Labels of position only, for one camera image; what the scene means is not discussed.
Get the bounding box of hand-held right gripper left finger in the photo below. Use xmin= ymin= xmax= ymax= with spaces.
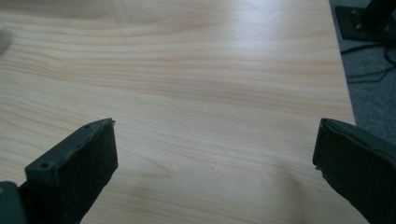
xmin=18 ymin=118 xmax=120 ymax=224

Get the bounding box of black metal stand base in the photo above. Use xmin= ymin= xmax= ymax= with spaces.
xmin=334 ymin=0 xmax=396 ymax=45

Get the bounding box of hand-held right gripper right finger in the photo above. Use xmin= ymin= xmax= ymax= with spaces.
xmin=312 ymin=118 xmax=396 ymax=224

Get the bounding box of black cable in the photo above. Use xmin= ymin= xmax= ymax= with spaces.
xmin=340 ymin=43 xmax=396 ymax=84

